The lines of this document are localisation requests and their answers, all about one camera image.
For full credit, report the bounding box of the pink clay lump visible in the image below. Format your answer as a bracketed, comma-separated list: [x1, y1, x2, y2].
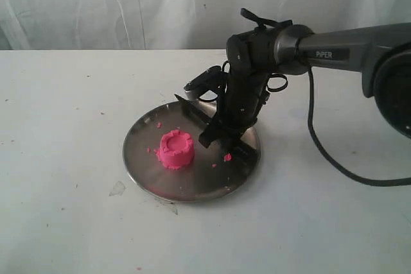
[155, 130, 195, 170]

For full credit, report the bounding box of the round steel plate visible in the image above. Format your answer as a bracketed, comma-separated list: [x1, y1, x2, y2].
[123, 101, 261, 202]

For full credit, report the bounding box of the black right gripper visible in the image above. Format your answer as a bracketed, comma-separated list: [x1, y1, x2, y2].
[198, 70, 268, 148]

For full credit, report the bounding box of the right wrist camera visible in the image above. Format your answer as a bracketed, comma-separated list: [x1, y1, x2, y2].
[184, 65, 225, 101]

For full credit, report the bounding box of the black knife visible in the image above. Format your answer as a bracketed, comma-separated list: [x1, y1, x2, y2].
[175, 94, 259, 165]

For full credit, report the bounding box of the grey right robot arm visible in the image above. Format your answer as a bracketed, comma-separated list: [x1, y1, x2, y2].
[199, 23, 410, 146]

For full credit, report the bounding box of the pink crumb right lower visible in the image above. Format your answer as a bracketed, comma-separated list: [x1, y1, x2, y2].
[223, 153, 232, 162]

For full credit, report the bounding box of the white backdrop curtain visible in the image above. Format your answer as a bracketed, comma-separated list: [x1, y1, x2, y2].
[1, 0, 410, 50]

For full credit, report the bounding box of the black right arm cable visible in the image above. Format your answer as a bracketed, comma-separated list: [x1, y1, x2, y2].
[306, 68, 411, 187]

